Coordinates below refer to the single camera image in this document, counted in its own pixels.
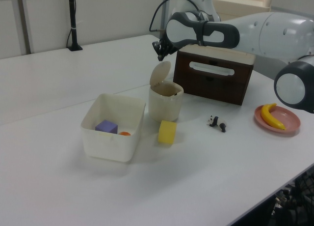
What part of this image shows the cream trash can lid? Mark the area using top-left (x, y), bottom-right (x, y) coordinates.
top-left (149, 60), bottom-right (172, 89)

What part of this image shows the panda figurine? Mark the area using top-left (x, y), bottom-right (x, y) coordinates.
top-left (206, 114), bottom-right (228, 134)

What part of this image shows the purple cube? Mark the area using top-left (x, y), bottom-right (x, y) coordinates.
top-left (95, 119), bottom-right (119, 135)

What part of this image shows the white drawer handle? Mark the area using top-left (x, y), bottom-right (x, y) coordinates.
top-left (188, 60), bottom-right (236, 77)

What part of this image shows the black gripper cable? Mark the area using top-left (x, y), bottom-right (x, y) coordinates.
top-left (148, 0), bottom-right (205, 33)

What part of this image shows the small cream trash can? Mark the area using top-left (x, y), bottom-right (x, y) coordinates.
top-left (148, 60), bottom-right (184, 122)

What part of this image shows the pink plate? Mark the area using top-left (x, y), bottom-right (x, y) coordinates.
top-left (254, 105), bottom-right (302, 137)

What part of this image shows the yellow toy banana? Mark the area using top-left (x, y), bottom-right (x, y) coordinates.
top-left (260, 102), bottom-right (287, 131)

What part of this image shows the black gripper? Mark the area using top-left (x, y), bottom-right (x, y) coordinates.
top-left (152, 37), bottom-right (176, 62)

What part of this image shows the yellow cube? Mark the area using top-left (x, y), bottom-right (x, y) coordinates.
top-left (157, 120), bottom-right (178, 146)

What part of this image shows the white plastic bin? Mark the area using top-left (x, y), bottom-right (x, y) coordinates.
top-left (80, 93), bottom-right (147, 163)

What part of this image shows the dark equipment below table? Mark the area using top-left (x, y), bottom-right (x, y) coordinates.
top-left (268, 162), bottom-right (314, 226)

